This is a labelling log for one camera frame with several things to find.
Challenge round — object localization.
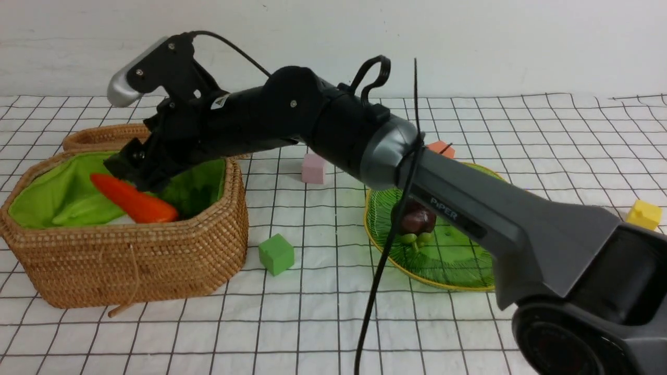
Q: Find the pink foam cube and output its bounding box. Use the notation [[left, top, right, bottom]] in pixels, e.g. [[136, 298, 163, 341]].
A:
[[302, 153, 327, 185]]

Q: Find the green glass leaf plate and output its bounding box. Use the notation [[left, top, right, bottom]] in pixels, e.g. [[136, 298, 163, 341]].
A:
[[364, 189, 496, 292]]

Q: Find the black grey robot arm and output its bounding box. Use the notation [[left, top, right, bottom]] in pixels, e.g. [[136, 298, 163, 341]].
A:
[[106, 57, 665, 374]]

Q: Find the yellow foam cube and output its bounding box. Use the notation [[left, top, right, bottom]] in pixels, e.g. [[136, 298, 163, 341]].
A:
[[625, 199, 663, 231]]

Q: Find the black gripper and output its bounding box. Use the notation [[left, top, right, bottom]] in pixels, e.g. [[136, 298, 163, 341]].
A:
[[103, 89, 271, 192]]

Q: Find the black cable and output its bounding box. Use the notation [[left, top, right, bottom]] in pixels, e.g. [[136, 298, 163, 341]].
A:
[[188, 30, 425, 375]]

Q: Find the woven rattan basket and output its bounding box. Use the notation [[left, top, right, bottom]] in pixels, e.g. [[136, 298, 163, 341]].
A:
[[2, 148, 249, 311]]

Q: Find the orange foam cube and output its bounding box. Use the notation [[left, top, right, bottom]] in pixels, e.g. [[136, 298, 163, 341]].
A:
[[427, 141, 455, 159]]

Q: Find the white checkered tablecloth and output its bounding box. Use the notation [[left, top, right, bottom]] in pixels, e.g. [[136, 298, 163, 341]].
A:
[[1, 93, 665, 374]]

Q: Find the dark purple mangosteen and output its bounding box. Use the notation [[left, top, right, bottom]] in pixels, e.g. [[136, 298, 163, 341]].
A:
[[391, 198, 437, 252]]

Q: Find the green foam cube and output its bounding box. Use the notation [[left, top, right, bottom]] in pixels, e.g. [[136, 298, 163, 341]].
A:
[[258, 233, 295, 276]]

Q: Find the woven rattan basket lid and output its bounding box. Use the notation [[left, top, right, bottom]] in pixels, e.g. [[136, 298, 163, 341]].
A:
[[63, 123, 255, 160]]

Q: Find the orange carrot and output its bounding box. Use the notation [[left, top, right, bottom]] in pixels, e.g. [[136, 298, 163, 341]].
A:
[[90, 173, 179, 223]]

